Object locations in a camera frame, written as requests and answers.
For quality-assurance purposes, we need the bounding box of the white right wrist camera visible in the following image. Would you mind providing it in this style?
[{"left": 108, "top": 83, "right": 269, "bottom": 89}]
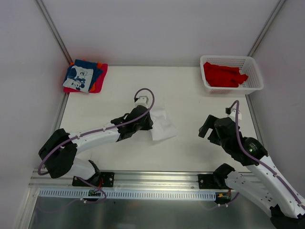
[{"left": 225, "top": 108, "right": 242, "bottom": 122}]

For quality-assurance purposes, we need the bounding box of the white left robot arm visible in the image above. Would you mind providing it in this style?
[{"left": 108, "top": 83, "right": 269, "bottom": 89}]
[{"left": 38, "top": 105, "right": 153, "bottom": 186}]

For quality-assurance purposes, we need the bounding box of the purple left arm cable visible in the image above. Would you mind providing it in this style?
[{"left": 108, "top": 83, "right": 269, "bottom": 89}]
[{"left": 37, "top": 88, "right": 155, "bottom": 205}]

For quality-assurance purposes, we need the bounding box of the red t shirt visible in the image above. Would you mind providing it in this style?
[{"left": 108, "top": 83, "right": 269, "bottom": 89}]
[{"left": 203, "top": 62, "right": 248, "bottom": 88}]

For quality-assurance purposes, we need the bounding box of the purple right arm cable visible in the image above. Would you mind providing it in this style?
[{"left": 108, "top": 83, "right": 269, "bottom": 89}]
[{"left": 202, "top": 100, "right": 305, "bottom": 211}]

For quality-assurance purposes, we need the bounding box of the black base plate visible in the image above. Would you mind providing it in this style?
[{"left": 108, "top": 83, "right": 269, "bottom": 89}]
[
  {"left": 197, "top": 174, "right": 229, "bottom": 189},
  {"left": 72, "top": 171, "right": 115, "bottom": 187}
]

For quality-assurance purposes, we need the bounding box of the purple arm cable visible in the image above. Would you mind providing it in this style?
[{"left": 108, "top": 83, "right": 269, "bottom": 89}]
[
  {"left": 37, "top": 88, "right": 155, "bottom": 205},
  {"left": 202, "top": 100, "right": 305, "bottom": 211}
]

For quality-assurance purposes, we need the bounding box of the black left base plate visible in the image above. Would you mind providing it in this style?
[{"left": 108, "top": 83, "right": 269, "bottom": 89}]
[{"left": 72, "top": 171, "right": 115, "bottom": 187}]

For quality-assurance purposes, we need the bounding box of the white slotted cable duct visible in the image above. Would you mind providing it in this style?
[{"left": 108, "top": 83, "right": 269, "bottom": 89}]
[{"left": 39, "top": 188, "right": 216, "bottom": 201}]

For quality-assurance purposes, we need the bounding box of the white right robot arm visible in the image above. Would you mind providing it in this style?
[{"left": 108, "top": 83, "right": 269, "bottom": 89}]
[{"left": 199, "top": 115, "right": 305, "bottom": 229}]

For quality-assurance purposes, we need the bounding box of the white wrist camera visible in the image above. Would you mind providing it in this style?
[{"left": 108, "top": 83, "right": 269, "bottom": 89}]
[
  {"left": 225, "top": 108, "right": 242, "bottom": 122},
  {"left": 134, "top": 96, "right": 149, "bottom": 108}
]

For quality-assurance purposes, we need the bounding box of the white t shirt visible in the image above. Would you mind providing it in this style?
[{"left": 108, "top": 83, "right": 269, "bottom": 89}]
[{"left": 150, "top": 107, "right": 178, "bottom": 141}]

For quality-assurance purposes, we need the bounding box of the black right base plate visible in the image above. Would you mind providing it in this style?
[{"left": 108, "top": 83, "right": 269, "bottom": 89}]
[{"left": 197, "top": 174, "right": 229, "bottom": 189}]

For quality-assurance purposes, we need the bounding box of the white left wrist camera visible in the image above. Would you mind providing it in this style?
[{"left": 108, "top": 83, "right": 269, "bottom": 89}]
[{"left": 134, "top": 96, "right": 149, "bottom": 108}]

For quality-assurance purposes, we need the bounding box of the aluminium mounting rail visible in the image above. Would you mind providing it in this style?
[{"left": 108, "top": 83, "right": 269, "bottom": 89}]
[{"left": 29, "top": 170, "right": 230, "bottom": 192}]

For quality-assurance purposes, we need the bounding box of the white plastic basket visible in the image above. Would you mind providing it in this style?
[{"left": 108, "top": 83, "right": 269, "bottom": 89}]
[{"left": 200, "top": 55, "right": 264, "bottom": 95}]

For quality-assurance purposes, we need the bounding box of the light blue printed t shirt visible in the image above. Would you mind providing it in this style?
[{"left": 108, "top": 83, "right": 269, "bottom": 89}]
[{"left": 62, "top": 65, "right": 93, "bottom": 93}]

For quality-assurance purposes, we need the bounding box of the dark blue folded t shirt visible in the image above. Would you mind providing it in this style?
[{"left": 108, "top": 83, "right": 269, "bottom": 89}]
[{"left": 66, "top": 59, "right": 104, "bottom": 92}]

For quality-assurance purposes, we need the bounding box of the pink folded t shirt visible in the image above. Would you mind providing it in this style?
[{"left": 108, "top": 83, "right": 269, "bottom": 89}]
[{"left": 63, "top": 59, "right": 108, "bottom": 94}]

